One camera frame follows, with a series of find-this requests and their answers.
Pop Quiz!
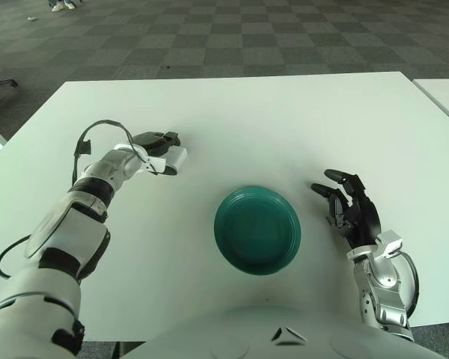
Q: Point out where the black upper arm cable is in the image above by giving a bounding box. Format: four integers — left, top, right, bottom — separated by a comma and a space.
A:
0, 234, 33, 280

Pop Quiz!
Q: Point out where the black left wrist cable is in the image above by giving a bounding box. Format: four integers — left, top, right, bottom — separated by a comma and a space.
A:
71, 119, 153, 186

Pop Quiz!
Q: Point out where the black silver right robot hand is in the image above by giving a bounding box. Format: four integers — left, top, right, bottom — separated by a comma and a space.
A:
310, 168, 403, 260

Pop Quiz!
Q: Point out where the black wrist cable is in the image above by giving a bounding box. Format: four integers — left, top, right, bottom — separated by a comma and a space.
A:
394, 250, 421, 319
71, 119, 153, 186

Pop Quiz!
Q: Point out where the green round plate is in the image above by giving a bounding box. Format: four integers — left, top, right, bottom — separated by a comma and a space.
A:
213, 185, 302, 277

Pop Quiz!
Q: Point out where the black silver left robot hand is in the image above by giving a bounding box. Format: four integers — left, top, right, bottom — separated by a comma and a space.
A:
129, 130, 183, 177

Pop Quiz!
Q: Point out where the grey robot torso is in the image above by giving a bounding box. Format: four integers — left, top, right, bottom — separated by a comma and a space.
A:
119, 304, 449, 359

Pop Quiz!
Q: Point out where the white charger block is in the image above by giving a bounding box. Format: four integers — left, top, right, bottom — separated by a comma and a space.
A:
164, 146, 189, 176

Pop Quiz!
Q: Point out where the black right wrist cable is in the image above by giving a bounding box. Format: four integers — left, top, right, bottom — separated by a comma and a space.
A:
394, 250, 421, 319

